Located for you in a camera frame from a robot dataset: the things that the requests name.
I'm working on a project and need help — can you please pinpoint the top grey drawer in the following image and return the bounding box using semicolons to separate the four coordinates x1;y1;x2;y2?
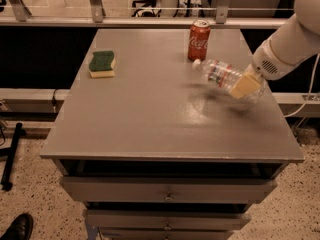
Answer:
61;177;277;204

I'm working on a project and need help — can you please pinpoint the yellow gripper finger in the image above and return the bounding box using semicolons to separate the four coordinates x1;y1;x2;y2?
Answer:
244;64;255;74
230;73;261;99

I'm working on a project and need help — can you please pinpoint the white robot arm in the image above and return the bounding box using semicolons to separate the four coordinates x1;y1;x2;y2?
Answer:
228;0;320;99

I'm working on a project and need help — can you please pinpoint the clear plastic water bottle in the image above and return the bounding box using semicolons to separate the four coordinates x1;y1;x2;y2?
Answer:
192;59;267;103

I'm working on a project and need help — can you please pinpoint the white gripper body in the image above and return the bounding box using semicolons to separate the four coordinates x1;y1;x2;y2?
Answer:
252;39;290;80

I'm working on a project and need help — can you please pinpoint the green yellow sponge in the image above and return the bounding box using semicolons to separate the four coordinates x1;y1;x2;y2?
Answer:
89;50;116;78

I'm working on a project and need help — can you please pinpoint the white cable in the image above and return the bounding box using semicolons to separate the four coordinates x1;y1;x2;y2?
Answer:
284;53;320;119

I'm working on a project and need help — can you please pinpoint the grey drawer cabinet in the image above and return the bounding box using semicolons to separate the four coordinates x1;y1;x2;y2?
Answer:
39;28;305;240

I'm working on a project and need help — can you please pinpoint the black office chair base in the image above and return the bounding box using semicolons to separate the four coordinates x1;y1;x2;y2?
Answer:
132;0;159;17

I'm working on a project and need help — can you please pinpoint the bottom grey drawer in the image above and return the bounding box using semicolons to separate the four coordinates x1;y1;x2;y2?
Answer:
101;228;233;240

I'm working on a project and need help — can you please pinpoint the red coke can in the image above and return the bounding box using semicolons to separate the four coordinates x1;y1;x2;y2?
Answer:
188;19;211;61

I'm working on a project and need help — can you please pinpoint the black metal stand leg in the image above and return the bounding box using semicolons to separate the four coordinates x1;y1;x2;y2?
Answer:
0;123;23;191

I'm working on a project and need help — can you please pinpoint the metal glass railing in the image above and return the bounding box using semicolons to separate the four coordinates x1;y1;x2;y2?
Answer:
0;0;293;29

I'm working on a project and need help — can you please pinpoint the middle grey drawer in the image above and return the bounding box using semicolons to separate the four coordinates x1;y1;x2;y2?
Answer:
85;210;251;231

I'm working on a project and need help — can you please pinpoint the black leather shoe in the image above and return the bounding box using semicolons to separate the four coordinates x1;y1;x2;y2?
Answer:
0;213;33;240

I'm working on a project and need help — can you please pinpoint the grey drawer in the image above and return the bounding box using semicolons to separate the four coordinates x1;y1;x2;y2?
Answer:
101;228;233;240
85;210;251;231
61;177;277;204

